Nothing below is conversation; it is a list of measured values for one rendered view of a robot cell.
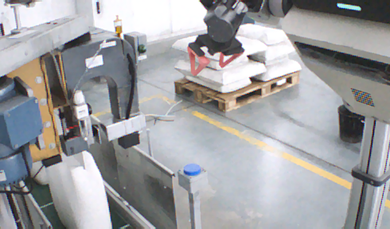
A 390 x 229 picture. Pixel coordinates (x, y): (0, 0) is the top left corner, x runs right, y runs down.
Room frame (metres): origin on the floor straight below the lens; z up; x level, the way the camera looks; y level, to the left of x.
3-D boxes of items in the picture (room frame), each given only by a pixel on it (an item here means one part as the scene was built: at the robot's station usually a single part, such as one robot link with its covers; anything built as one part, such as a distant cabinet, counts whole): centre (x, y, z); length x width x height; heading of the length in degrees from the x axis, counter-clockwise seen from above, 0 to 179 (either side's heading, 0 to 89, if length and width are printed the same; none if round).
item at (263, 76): (4.35, -0.86, 0.20); 0.67 x 0.43 x 0.15; 127
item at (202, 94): (4.32, -0.48, 0.07); 1.20 x 0.82 x 0.14; 129
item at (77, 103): (1.07, 0.34, 1.14); 0.05 x 0.04 x 0.16; 127
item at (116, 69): (1.28, 0.37, 1.21); 0.30 x 0.25 x 0.30; 37
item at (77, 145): (1.11, 0.40, 1.04); 0.08 x 0.06 x 0.05; 127
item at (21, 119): (0.79, 0.41, 1.25); 0.10 x 0.08 x 0.12; 152
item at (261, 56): (4.35, -0.84, 0.44); 0.68 x 0.44 x 0.15; 127
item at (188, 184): (1.23, 0.03, 0.81); 0.08 x 0.08 x 0.06; 37
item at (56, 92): (1.16, 0.46, 1.26); 0.22 x 0.05 x 0.16; 37
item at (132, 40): (1.28, 0.19, 1.28); 0.08 x 0.05 x 0.09; 37
